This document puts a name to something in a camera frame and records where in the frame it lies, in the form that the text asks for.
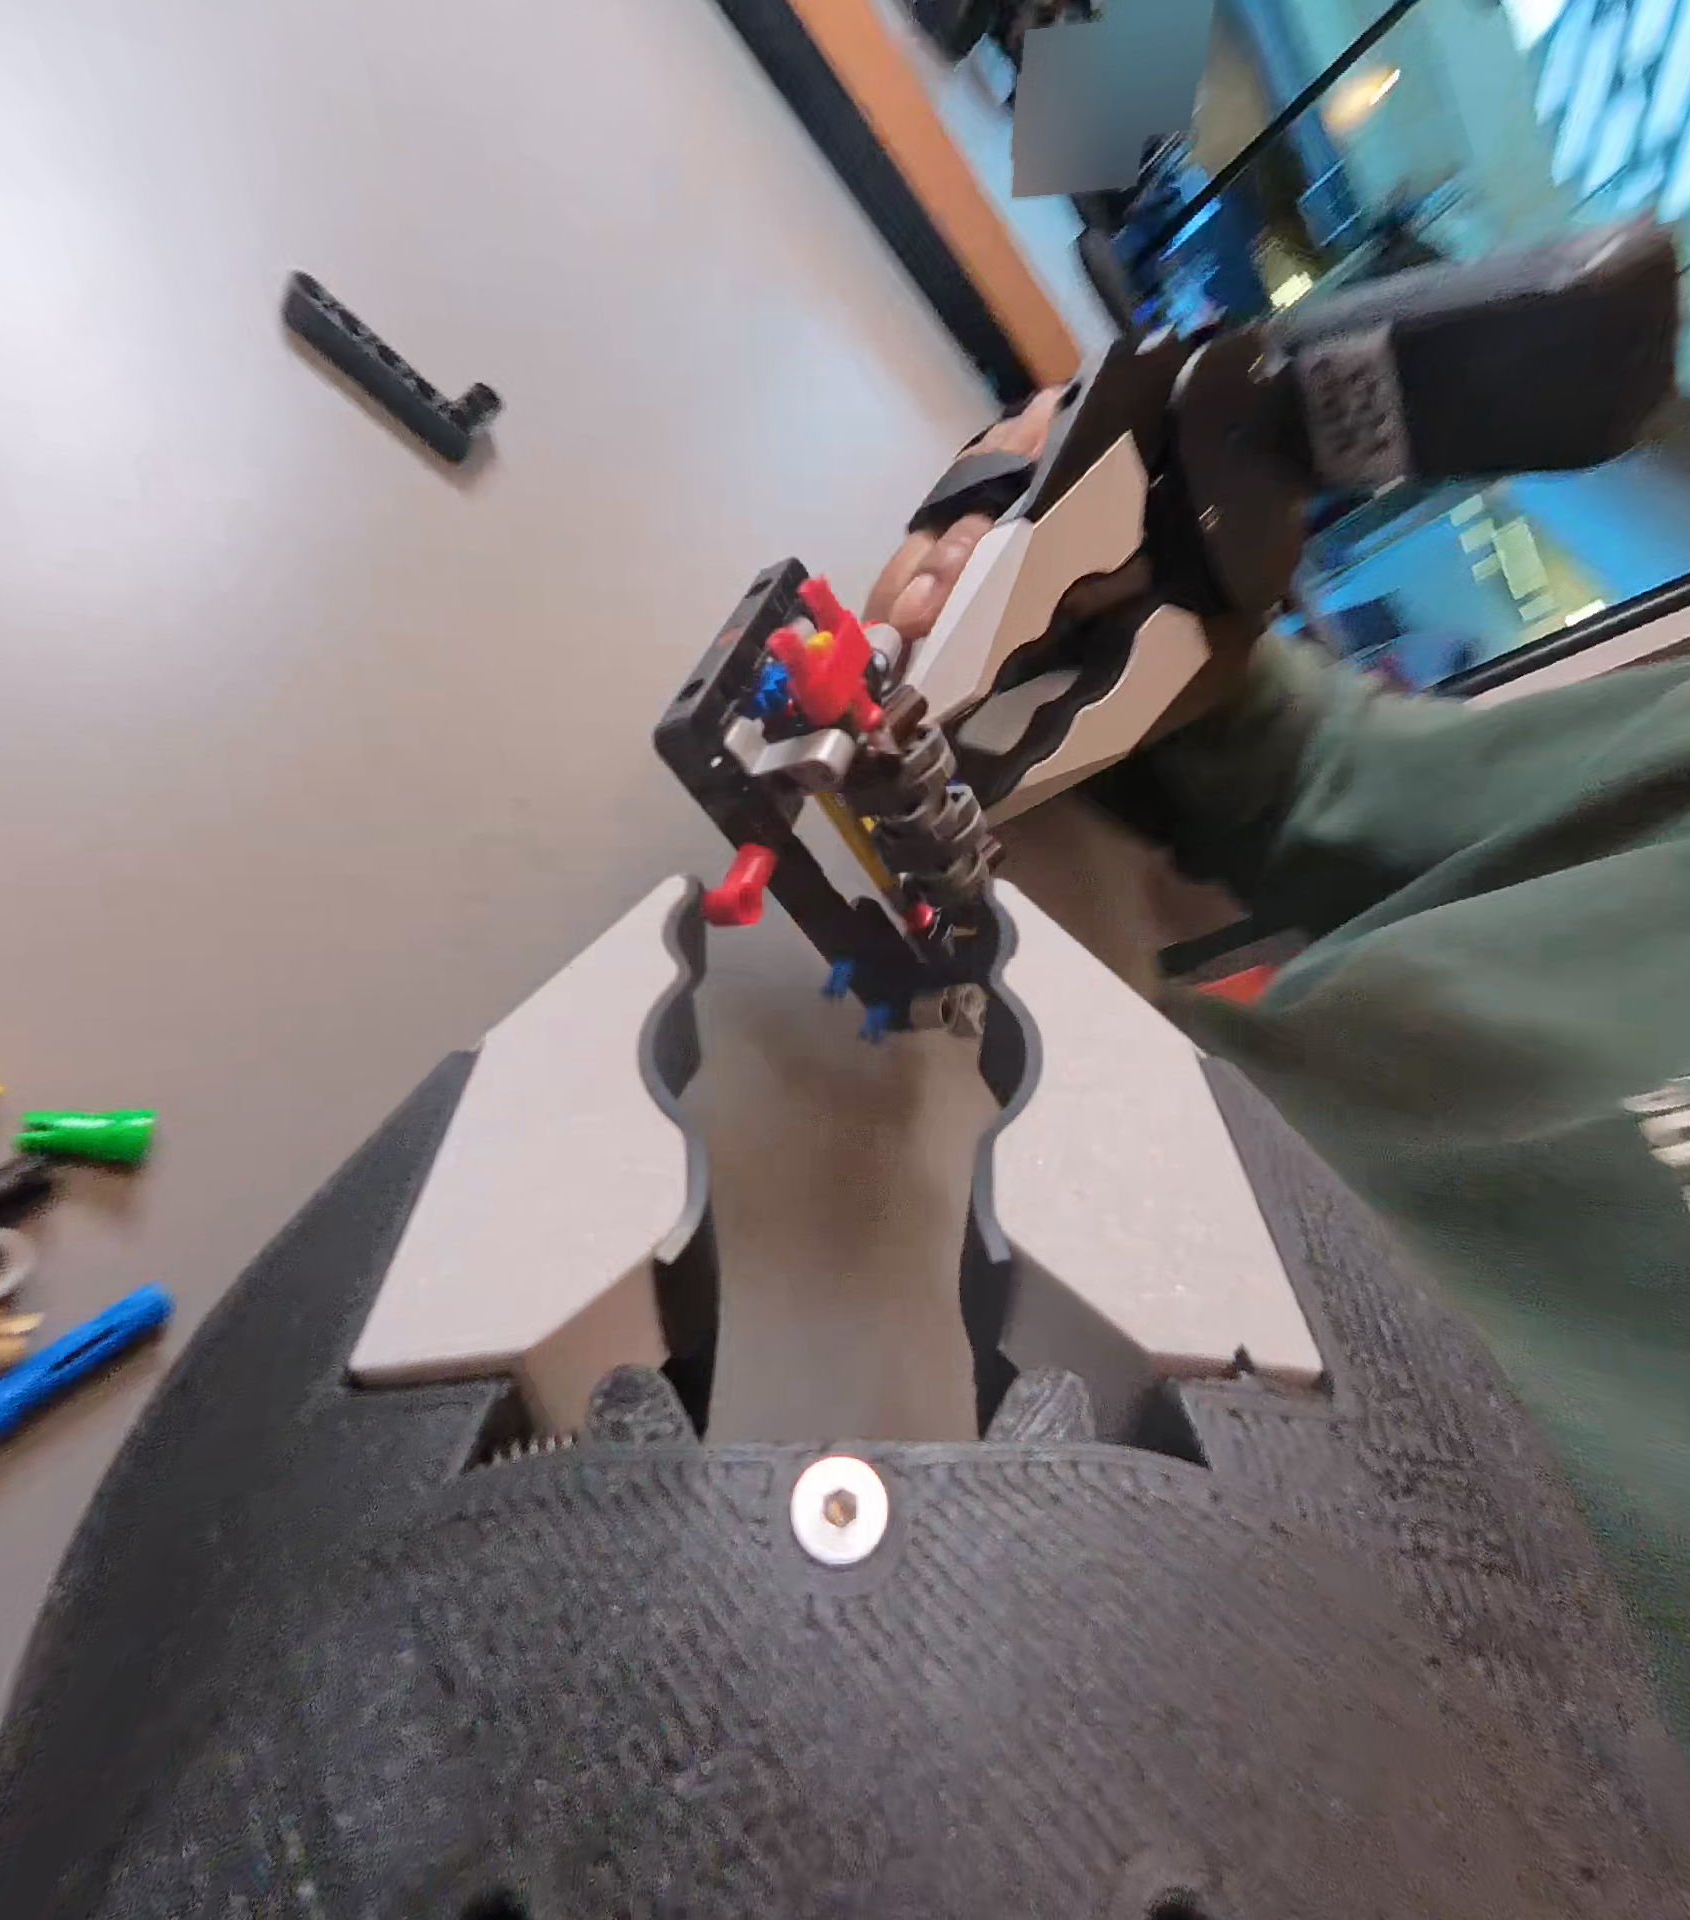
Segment black frame lego assembly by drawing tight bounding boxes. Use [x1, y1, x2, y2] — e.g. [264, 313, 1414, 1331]
[652, 558, 1011, 1048]

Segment pile of small lego pieces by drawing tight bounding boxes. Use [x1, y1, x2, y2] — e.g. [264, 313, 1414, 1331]
[0, 991, 175, 1503]

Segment person's right hand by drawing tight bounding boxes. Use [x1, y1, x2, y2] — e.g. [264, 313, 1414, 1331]
[865, 391, 1076, 648]

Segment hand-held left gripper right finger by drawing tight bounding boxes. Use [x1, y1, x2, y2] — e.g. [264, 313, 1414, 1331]
[957, 882, 1328, 1447]

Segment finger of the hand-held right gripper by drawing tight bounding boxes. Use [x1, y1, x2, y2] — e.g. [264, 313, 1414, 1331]
[956, 605, 1218, 829]
[914, 432, 1158, 723]

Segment person's green shirt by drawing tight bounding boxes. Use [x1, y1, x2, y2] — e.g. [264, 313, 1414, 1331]
[1159, 704, 1690, 1920]

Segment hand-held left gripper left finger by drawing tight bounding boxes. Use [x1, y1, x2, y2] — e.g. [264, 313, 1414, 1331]
[346, 875, 716, 1413]

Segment dark angled lego beam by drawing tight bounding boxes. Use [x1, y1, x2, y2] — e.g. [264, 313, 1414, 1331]
[279, 270, 505, 469]

